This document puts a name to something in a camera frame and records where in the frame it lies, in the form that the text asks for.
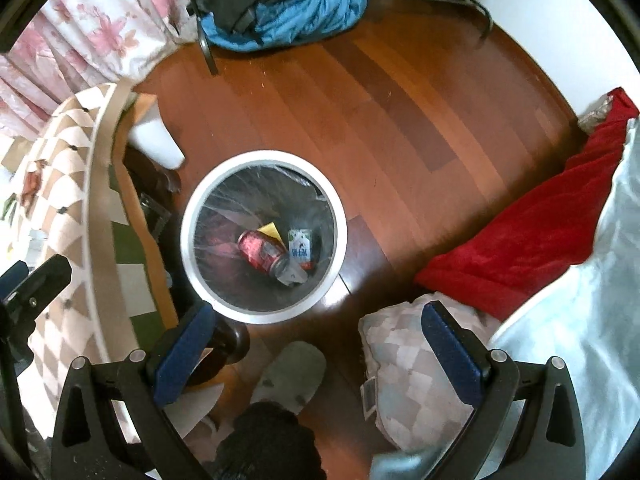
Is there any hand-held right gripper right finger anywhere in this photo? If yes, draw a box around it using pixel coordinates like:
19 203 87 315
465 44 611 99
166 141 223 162
421 301 587 480

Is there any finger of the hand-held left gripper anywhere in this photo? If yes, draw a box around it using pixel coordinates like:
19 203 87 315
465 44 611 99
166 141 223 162
0 254 73 366

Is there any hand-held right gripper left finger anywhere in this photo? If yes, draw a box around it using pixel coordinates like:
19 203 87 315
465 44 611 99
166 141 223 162
51 302 216 480

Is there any red drink can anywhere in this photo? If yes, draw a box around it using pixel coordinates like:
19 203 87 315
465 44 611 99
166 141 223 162
237 230 292 279

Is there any round white trash bin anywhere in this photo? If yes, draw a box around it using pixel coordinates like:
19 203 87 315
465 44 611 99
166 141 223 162
180 148 349 324

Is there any white green drink carton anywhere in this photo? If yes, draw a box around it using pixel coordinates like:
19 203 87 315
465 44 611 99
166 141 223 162
287 228 315 269

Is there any checkered grey pillow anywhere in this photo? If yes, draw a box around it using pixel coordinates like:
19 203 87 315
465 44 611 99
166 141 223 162
359 292 501 457

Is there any white paper sheet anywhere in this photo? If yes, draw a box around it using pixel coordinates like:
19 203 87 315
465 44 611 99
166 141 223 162
167 384 226 443

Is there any checkered tablecloth table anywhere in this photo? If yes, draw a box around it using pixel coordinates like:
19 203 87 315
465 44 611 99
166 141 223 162
0 82 123 443

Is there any grey slipper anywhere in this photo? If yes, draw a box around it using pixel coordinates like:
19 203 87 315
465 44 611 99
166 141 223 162
249 341 327 417

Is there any person's dark trouser leg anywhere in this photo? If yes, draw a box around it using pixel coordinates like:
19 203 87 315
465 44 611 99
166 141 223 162
212 401 328 480

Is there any red blanket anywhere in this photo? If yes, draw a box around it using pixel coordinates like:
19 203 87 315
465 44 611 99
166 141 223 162
414 87 640 322

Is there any pink floral curtain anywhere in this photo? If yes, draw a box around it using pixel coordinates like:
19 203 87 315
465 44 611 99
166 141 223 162
0 0 193 137

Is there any black chair leg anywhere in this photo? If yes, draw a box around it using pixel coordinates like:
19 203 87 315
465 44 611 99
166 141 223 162
179 0 220 77

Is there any black curved stand leg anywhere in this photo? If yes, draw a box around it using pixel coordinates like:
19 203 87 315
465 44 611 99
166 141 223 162
434 0 495 41

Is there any dark clothing pile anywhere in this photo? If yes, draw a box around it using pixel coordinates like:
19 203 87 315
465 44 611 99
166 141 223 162
197 0 286 36

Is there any blue sleeping bag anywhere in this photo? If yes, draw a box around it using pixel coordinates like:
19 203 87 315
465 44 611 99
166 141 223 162
200 0 368 52

